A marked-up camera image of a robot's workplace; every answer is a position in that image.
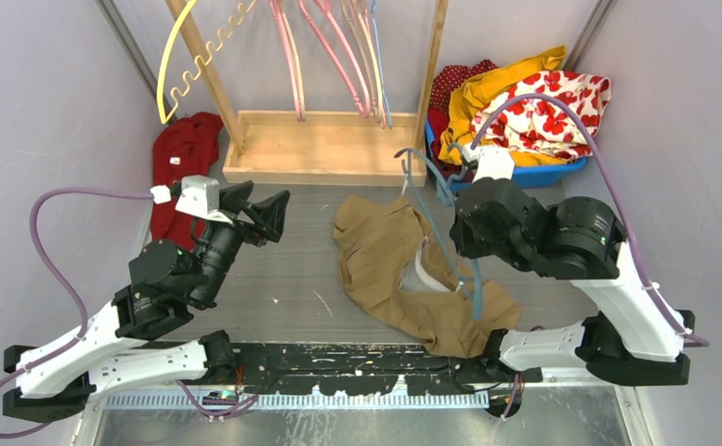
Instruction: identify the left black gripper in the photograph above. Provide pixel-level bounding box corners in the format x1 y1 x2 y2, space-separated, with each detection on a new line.
194 181 293 307

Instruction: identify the teal blue wire hanger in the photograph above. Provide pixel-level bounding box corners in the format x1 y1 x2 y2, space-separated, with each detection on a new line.
393 148 484 321

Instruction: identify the tan brown skirt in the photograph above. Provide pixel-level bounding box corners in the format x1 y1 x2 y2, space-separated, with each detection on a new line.
334 196 522 358

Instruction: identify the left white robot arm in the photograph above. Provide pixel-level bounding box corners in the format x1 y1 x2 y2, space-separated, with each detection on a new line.
2 175 291 424

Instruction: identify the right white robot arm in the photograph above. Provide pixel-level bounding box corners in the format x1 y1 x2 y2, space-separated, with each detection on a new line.
450 177 695 387

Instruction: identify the wooden hanger rack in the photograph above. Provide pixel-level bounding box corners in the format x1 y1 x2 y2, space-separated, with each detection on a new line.
155 1 448 186

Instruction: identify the yellow wavy hanger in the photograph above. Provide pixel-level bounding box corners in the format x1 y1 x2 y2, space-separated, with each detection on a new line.
155 0 257 126

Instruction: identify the beige hanger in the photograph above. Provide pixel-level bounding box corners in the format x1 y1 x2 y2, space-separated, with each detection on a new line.
341 1 388 129

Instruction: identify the light blue hanger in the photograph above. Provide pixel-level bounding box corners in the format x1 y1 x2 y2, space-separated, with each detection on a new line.
369 0 394 129

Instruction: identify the blue plastic bin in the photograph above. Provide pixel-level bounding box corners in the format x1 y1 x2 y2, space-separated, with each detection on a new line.
425 123 587 189

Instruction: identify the dark red garment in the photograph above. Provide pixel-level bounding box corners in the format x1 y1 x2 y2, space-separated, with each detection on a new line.
150 112 224 250

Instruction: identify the yellow garment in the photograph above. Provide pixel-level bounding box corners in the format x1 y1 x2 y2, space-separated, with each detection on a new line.
438 46 566 165

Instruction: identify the white red floral garment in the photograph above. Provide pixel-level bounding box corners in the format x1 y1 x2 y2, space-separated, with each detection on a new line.
470 71 612 167

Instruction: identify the red polka dot garment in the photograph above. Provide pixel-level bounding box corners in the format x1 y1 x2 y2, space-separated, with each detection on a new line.
428 59 498 114

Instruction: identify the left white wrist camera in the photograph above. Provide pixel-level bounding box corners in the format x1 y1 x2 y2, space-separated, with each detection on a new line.
150 175 232 224

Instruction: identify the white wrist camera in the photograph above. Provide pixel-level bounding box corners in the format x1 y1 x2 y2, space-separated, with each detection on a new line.
150 175 232 224
461 144 516 183

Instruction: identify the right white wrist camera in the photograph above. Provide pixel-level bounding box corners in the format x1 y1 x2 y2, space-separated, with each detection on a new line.
461 144 516 183

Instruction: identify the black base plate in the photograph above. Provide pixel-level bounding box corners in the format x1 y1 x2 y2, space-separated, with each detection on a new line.
207 342 515 397

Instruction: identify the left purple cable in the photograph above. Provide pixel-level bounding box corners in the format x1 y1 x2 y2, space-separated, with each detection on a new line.
0 187 259 439

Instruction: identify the white slotted cable duct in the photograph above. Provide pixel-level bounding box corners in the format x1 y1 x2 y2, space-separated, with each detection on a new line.
104 389 490 411

